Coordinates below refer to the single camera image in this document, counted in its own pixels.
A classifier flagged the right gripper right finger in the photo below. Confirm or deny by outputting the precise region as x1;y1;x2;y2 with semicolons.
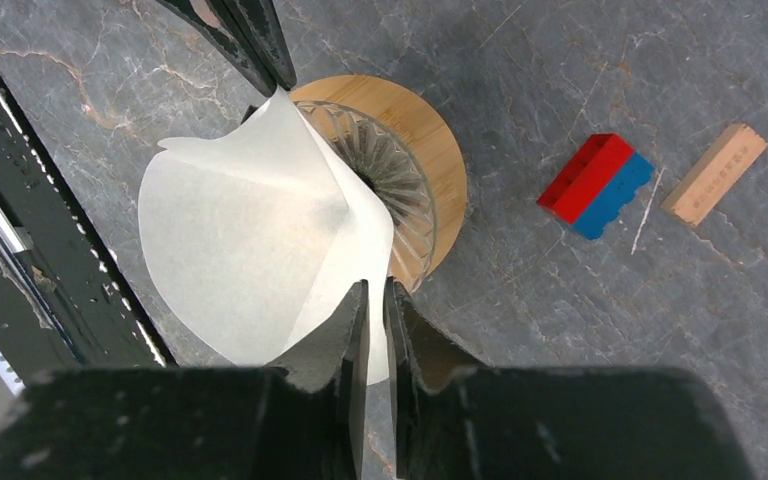
383;279;754;479

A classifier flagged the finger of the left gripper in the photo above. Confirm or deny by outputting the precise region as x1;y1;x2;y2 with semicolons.
158;0;297;97

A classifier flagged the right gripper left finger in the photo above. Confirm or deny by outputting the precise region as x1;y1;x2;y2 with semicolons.
0;280;370;479

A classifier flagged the clear glass dripper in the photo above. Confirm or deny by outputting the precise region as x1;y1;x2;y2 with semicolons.
295;100;438;292

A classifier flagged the wooden ring holder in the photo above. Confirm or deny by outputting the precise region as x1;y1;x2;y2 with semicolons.
290;75;468;278

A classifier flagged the white paper filter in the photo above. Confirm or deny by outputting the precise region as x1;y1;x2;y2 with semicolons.
138;89;394;384

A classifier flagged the red blue block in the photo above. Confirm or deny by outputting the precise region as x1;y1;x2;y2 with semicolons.
537;133;654;240

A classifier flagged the long wooden block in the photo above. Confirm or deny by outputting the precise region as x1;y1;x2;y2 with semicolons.
661;123;768;228

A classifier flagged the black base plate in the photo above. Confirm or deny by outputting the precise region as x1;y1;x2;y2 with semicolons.
0;75;175;382

